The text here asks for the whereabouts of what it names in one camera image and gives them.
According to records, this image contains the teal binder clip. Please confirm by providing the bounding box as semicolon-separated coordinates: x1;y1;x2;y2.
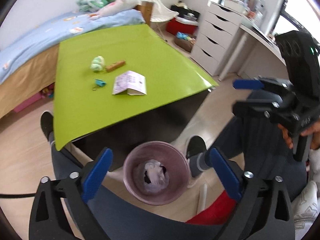
92;79;106;91

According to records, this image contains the pink trash bin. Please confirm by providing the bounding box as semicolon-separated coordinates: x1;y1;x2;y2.
123;141;190;206

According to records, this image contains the bed with blue blanket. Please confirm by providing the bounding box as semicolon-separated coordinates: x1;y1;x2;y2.
1;9;145;116

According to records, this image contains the wooden clothespin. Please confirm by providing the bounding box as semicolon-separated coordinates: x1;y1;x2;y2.
105;60;126;73

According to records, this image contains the pink white plush toy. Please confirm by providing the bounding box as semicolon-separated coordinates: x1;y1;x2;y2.
89;0;142;20

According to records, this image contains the black shoe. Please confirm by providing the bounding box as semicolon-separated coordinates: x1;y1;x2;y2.
40;111;53;140
185;135;207;159

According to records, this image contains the right black shoe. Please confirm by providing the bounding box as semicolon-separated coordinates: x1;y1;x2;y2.
185;135;207;159

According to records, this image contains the green table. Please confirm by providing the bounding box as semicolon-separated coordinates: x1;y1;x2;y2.
54;24;216;149

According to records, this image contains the green white fuzzy scrunchie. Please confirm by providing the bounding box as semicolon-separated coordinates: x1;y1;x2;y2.
90;56;105;72

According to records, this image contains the green plush toy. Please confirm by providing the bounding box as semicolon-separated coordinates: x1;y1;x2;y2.
76;0;116;12

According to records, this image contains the white drawer cabinet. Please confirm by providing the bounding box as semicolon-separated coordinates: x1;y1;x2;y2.
190;2;242;76

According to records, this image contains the brown basket with toys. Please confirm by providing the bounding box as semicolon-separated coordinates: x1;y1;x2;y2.
174;32;196;53

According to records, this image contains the purple paper packet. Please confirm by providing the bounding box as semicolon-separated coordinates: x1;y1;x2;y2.
112;70;147;95

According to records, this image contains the red storage box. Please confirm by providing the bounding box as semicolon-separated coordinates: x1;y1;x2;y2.
165;18;197;35

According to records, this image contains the left black shoe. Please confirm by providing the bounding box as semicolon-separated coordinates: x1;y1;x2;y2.
40;111;53;140

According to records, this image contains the person right hand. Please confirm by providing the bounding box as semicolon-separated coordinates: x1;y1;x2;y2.
278;120;320;150

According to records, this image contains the white folding chair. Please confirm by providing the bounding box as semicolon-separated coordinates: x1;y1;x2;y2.
142;0;179;42

